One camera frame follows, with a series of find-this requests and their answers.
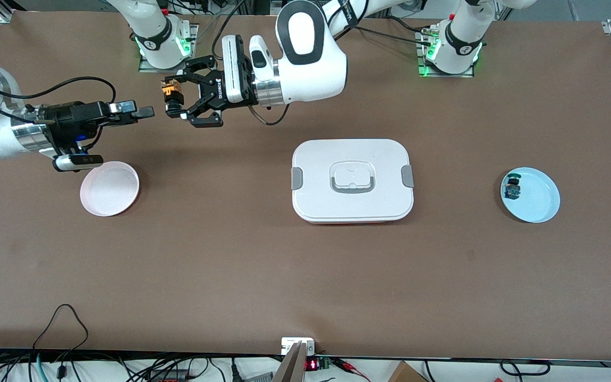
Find black looped cable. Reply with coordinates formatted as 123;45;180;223
32;303;90;380

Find light blue round plate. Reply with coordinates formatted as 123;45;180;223
500;167;561;224

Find brown cardboard box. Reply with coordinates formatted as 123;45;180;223
388;361;428;382

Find red clip lead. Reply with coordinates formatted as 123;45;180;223
332;358;371;381

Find orange push button switch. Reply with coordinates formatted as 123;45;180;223
160;77;187;118

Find black cable to arm base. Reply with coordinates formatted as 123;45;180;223
359;24;433;46

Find white lunch box grey clips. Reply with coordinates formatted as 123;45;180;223
291;139;415;224

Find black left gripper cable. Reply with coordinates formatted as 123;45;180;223
246;103;291;127

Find white metal bracket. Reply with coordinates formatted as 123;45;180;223
281;337;317;356

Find green push button switch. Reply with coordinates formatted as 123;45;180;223
503;172;522;200

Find aluminium profile bar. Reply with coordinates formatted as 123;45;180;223
273;341;309;382

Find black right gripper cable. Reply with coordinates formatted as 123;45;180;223
0;77;118;115

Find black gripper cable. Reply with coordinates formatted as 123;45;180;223
0;77;118;115
246;103;291;127

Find pink round plate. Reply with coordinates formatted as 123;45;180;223
80;161;141;218

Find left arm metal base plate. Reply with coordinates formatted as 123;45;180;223
416;29;475;79

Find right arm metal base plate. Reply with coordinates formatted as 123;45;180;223
138;24;199;73

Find black flat loop cable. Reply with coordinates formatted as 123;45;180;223
499;360;552;376

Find short aluminium frame profile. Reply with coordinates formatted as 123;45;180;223
0;0;28;24

